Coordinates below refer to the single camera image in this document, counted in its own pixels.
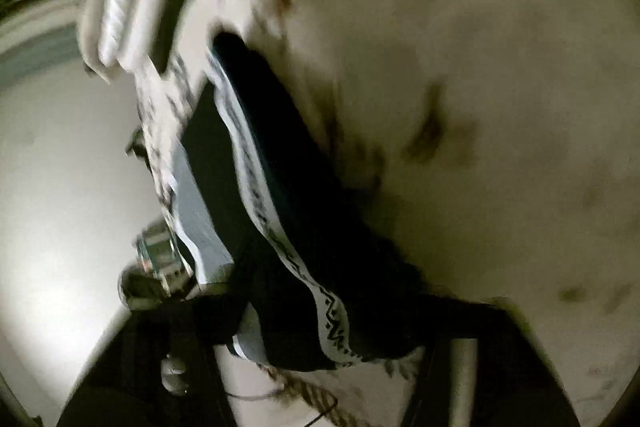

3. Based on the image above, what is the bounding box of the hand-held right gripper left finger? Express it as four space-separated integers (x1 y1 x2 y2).
57 296 243 427

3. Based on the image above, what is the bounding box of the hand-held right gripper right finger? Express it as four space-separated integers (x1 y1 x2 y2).
415 302 581 427

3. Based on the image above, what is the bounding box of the striped knit sweater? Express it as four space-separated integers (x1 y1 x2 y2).
170 31 506 373

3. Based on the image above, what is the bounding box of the green shelf rack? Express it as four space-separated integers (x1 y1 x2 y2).
132 222 196 295

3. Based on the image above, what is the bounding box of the straw broom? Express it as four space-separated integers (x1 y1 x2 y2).
260 364 341 427

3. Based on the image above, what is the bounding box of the bed with floral sheet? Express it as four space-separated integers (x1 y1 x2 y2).
75 0 640 427

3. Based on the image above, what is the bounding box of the folded white cloth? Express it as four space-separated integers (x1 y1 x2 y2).
97 0 186 70

